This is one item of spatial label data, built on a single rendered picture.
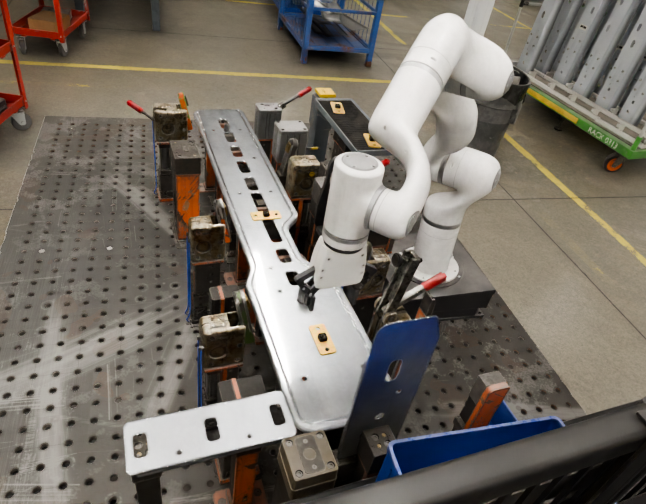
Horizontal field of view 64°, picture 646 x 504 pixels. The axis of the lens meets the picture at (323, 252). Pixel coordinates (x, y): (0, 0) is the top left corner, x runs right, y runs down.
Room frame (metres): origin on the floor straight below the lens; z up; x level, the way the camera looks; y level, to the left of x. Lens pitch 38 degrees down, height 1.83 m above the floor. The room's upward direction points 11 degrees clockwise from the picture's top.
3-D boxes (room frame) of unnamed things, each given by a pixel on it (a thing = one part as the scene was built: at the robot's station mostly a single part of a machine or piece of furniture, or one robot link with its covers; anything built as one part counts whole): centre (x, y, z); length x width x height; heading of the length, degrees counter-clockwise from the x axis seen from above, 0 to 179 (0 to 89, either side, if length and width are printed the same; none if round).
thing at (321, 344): (0.76, -0.03, 1.01); 0.08 x 0.04 x 0.01; 27
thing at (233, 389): (0.61, 0.10, 0.84); 0.11 x 0.10 x 0.28; 117
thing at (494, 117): (3.97, -1.04, 0.36); 0.54 x 0.50 x 0.73; 111
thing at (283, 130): (1.54, 0.17, 0.90); 0.13 x 0.10 x 0.41; 117
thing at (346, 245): (0.76, -0.04, 1.29); 0.09 x 0.08 x 0.03; 116
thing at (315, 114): (1.76, 0.10, 0.92); 0.08 x 0.08 x 0.44; 27
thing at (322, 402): (1.19, 0.19, 1.00); 1.38 x 0.22 x 0.02; 27
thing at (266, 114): (1.78, 0.29, 0.88); 0.11 x 0.10 x 0.36; 117
